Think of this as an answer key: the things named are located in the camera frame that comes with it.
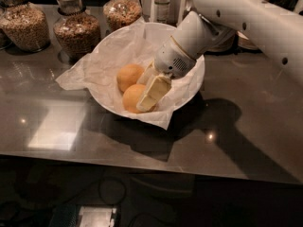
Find far left glass jar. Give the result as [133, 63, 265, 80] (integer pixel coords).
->
[0, 7, 12, 50]

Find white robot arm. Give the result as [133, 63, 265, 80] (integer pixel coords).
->
[137, 0, 303, 112]

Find middle glass cereal jar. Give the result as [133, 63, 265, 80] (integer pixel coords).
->
[53, 0, 101, 61]

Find white stand behind bowl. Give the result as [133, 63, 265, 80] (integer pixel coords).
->
[141, 0, 192, 25]

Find small glass bottle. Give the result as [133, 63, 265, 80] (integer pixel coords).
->
[153, 0, 170, 24]

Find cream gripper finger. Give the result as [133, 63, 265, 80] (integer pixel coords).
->
[136, 61, 159, 85]
[136, 75, 171, 112]

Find white crumpled paper liner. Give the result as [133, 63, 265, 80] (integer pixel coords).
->
[55, 17, 203, 131]

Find left glass cereal jar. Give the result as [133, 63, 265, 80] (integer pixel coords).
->
[0, 0, 50, 52]

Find right glass cereal jar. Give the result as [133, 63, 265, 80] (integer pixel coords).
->
[103, 0, 142, 31]

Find glass cereal jar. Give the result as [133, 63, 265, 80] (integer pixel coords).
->
[0, 0, 50, 52]
[53, 0, 101, 61]
[103, 0, 142, 31]

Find white bowl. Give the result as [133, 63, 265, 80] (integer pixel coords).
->
[87, 22, 205, 115]

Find orange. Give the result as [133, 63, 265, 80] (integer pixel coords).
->
[116, 63, 144, 92]
[122, 84, 145, 114]

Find tall stack paper bowls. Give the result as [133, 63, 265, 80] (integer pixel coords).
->
[208, 29, 236, 53]

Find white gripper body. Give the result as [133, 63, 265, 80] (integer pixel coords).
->
[154, 36, 196, 79]

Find short stack paper bowls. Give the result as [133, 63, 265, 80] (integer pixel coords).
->
[237, 31, 258, 51]

